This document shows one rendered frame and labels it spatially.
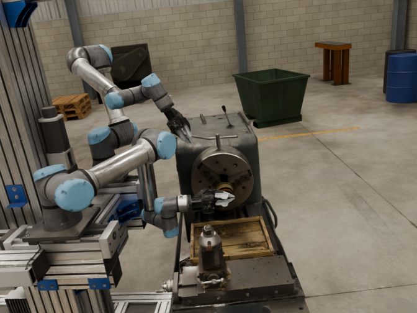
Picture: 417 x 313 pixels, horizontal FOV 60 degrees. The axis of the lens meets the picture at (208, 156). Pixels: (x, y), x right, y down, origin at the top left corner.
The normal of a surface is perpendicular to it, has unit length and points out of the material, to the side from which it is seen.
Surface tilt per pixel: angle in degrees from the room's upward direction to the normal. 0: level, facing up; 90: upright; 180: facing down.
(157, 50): 90
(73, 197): 91
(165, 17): 90
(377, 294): 0
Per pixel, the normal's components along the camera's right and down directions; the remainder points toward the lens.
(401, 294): -0.11, -0.93
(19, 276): -0.09, 0.35
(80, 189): 0.63, 0.22
